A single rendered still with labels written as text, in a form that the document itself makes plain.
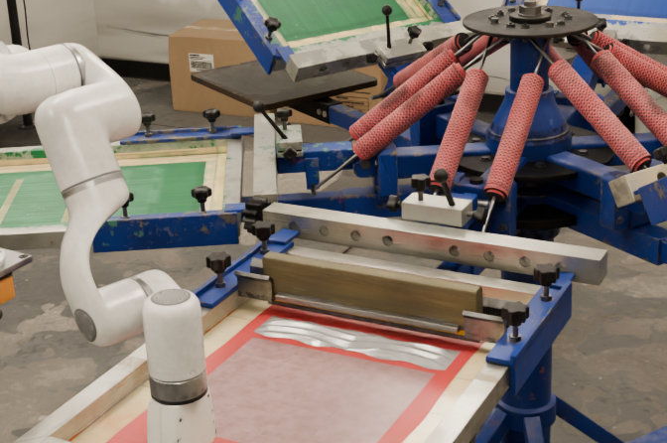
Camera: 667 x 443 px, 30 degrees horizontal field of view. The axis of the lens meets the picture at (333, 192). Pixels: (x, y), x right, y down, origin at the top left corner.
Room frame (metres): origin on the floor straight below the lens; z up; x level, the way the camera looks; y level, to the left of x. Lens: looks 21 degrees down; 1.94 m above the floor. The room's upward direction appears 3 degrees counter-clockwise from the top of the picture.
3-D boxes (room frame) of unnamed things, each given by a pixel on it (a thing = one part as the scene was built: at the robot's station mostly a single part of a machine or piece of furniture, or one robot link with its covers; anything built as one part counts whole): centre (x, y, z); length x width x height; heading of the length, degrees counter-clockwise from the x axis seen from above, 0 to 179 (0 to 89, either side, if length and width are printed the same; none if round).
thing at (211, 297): (2.11, 0.17, 0.98); 0.30 x 0.05 x 0.07; 152
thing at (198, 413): (1.44, 0.21, 1.09); 0.10 x 0.07 x 0.11; 152
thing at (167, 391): (1.45, 0.21, 1.15); 0.09 x 0.07 x 0.03; 152
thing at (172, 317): (1.48, 0.23, 1.22); 0.15 x 0.10 x 0.11; 42
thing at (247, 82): (3.27, -0.10, 0.91); 1.34 x 0.40 x 0.08; 32
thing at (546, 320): (1.86, -0.32, 0.98); 0.30 x 0.05 x 0.07; 152
